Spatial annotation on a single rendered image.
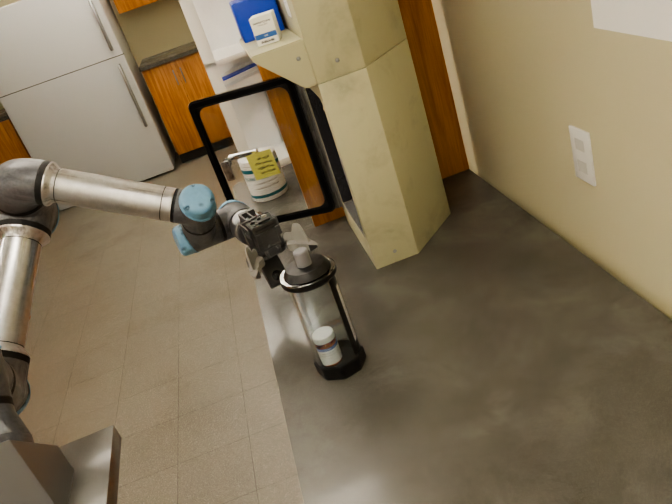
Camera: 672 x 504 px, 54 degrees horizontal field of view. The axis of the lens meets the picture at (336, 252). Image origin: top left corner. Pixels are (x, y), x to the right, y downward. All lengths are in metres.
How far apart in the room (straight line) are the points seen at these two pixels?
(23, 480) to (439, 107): 1.37
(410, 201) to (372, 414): 0.59
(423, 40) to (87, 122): 4.92
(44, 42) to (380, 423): 5.59
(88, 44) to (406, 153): 5.02
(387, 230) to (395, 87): 0.33
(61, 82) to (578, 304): 5.61
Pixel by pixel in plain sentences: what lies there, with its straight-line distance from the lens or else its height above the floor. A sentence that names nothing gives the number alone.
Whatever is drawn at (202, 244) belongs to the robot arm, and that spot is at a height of 1.15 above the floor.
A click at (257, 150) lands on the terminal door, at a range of 1.85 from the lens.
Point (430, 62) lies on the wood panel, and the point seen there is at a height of 1.28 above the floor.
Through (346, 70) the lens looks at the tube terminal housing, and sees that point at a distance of 1.46.
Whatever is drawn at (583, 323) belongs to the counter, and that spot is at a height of 0.94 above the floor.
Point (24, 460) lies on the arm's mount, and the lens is 1.28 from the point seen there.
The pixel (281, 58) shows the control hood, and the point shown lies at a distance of 1.44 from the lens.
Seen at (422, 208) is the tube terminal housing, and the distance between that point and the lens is 1.65.
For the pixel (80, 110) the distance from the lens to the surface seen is 6.50.
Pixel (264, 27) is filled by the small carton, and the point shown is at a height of 1.55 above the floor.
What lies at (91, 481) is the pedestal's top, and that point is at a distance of 1.40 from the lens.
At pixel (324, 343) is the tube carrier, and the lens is 1.27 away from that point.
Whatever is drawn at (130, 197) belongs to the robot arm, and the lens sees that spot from 1.46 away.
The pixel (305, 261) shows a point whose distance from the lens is 1.21.
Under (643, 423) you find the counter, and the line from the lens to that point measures 1.12.
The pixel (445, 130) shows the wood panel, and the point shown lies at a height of 1.08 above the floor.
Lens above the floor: 1.73
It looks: 27 degrees down
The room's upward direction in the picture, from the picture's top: 19 degrees counter-clockwise
